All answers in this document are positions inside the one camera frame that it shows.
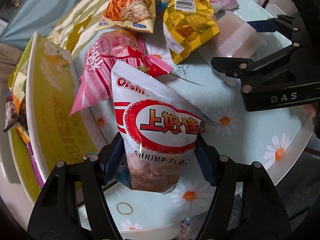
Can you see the orange fries snack packet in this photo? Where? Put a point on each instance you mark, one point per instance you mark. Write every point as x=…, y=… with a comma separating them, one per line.
x=127, y=10

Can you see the dark brown snack packet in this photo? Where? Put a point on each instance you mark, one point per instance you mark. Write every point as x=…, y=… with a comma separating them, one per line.
x=12, y=115

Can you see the daisy print tablecloth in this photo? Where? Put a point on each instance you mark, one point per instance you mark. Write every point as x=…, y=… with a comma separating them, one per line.
x=237, y=140

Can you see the yellow checkered snack packet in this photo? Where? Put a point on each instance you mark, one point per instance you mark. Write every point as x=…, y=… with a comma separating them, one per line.
x=190, y=22

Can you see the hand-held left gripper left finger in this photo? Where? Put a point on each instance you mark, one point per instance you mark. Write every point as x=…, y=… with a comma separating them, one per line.
x=111, y=160

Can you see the white red shrimp chip packet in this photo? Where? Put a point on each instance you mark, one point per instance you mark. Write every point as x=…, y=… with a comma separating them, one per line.
x=162, y=120

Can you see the green cardboard box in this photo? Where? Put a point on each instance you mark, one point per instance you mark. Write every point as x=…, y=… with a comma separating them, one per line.
x=60, y=110

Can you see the pink striped snack packet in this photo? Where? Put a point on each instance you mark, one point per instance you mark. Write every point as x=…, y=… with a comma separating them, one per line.
x=100, y=75

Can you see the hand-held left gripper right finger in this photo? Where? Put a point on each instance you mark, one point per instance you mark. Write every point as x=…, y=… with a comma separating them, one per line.
x=206, y=165

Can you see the purple snack packet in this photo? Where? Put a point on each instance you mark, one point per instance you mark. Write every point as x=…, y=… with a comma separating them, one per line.
x=35, y=165

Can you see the light blue window cloth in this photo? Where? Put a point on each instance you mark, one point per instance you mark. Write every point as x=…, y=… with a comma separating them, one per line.
x=32, y=5

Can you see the translucent plastic packet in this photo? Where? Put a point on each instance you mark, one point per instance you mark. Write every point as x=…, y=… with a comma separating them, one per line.
x=240, y=40

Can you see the floral striped blanket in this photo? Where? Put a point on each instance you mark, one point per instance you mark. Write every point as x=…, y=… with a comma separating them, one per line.
x=75, y=17

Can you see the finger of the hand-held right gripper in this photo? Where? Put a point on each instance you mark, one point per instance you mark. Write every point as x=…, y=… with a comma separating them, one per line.
x=262, y=70
x=261, y=26

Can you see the rubber band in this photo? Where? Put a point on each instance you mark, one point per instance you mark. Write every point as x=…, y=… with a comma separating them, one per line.
x=117, y=208

